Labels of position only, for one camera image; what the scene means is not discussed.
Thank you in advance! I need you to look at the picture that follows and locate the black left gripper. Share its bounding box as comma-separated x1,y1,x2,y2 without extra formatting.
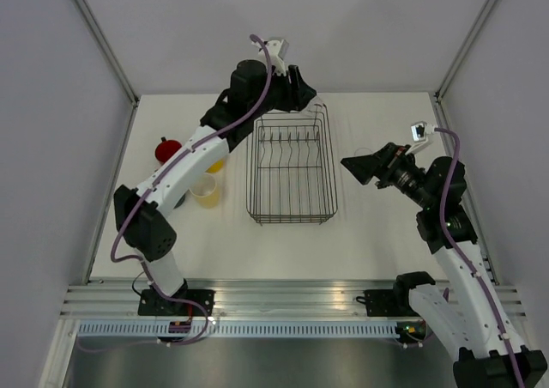
250,64,317,119

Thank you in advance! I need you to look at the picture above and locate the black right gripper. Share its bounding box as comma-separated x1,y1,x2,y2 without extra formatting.
341,142,435,209

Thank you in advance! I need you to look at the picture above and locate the clear glass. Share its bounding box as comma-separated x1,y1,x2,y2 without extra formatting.
303,97,323,118
353,148,373,156

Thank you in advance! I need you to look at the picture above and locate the yellow mug black handle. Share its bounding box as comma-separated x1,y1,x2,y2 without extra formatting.
208,159,225,173

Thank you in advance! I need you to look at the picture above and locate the pale yellow mug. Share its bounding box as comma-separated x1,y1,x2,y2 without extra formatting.
190,173,220,209

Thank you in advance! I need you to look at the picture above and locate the red mug black handle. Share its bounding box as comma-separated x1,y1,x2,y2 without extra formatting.
154,136,182,164

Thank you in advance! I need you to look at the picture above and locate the blue mug black handle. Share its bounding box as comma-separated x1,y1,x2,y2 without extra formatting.
174,193,186,209

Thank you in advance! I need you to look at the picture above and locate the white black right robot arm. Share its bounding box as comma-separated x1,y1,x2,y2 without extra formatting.
341,142,548,387

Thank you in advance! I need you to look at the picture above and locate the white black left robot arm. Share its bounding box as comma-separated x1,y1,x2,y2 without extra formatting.
111,59,317,316

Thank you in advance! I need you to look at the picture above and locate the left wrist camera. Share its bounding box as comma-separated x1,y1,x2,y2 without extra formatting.
254,38,289,76

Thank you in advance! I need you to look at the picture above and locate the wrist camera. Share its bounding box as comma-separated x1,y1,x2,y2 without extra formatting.
407,121,436,155
254,38,289,76

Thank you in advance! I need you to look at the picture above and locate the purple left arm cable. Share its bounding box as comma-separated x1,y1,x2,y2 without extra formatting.
76,33,275,355

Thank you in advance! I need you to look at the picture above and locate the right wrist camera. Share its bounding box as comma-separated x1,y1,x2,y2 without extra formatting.
407,121,436,155

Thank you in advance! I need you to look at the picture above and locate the black wire dish rack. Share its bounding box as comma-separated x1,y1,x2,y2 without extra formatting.
246,103,338,225

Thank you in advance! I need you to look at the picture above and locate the right aluminium frame post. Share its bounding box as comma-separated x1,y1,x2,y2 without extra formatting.
432,0,501,104

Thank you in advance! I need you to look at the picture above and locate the aluminium frame post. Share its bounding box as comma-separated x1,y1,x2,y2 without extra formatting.
71,0,140,107
432,0,501,104

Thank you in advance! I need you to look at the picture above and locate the left aluminium frame post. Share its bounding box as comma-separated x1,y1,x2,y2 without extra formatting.
71,0,140,107

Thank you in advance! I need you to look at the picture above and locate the aluminium mounting rail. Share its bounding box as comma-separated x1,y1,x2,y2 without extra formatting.
59,278,528,320

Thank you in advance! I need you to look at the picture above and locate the white slotted cable duct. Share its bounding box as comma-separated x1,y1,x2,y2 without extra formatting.
78,320,398,339

